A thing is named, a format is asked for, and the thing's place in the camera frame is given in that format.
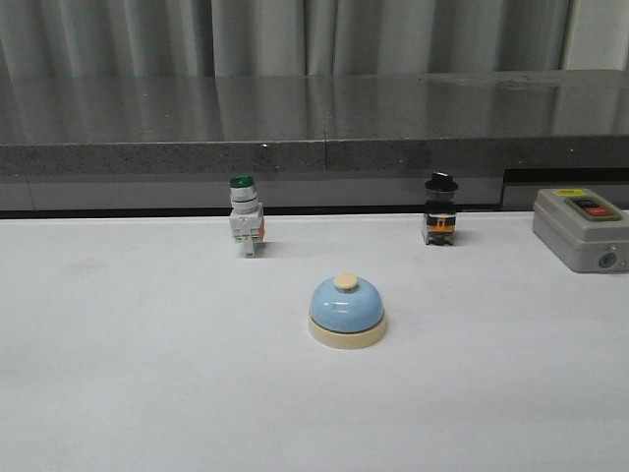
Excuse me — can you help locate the blue and cream call bell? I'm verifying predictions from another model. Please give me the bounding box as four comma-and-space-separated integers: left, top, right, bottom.
308, 272, 387, 349

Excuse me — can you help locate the grey stone counter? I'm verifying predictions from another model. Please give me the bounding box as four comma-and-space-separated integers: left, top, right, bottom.
1, 70, 628, 214

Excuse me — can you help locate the grey curtain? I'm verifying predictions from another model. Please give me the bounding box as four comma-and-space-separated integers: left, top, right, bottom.
1, 1, 628, 80

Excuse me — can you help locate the green push button switch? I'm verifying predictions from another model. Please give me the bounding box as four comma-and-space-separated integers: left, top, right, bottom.
229, 175, 265, 258

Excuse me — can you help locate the black selector knob switch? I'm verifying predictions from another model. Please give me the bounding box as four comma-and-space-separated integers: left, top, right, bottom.
423, 171, 458, 246

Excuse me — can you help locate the grey start stop switch box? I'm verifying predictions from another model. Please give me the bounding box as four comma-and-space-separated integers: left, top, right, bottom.
533, 188, 628, 273

